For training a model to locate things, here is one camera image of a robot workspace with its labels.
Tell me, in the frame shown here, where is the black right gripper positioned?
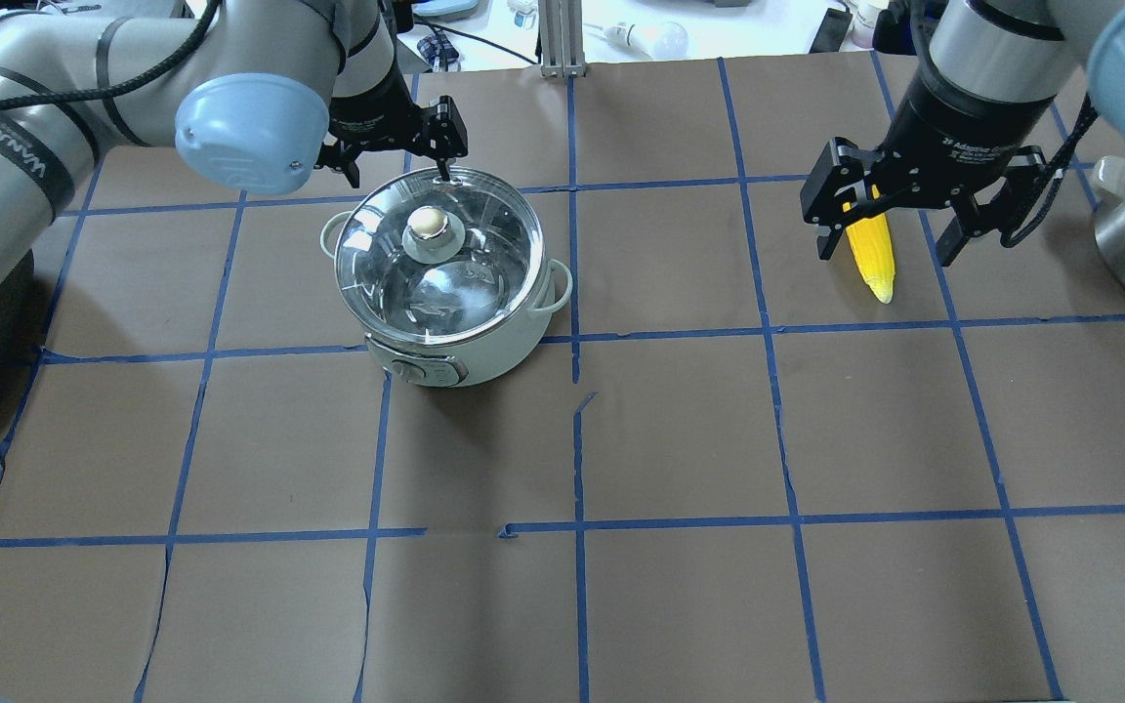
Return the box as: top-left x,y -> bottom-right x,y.
800,93 -> 1051,267

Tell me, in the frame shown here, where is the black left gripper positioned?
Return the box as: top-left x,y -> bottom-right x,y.
316,74 -> 469,188

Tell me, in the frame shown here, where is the yellow corn cob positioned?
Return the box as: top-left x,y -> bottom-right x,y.
847,213 -> 896,306

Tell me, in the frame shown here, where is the glass pot lid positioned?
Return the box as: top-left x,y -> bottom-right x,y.
331,166 -> 548,346

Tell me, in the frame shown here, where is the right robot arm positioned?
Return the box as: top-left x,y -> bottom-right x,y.
800,1 -> 1125,265

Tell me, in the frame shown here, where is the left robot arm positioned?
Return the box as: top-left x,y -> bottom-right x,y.
0,1 -> 469,283

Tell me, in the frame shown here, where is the pale green electric pot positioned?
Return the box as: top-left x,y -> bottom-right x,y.
318,166 -> 574,388

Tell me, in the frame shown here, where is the white light bulb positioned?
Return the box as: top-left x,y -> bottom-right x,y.
582,21 -> 690,60

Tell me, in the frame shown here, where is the aluminium frame post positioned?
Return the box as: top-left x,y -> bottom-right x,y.
537,0 -> 588,79

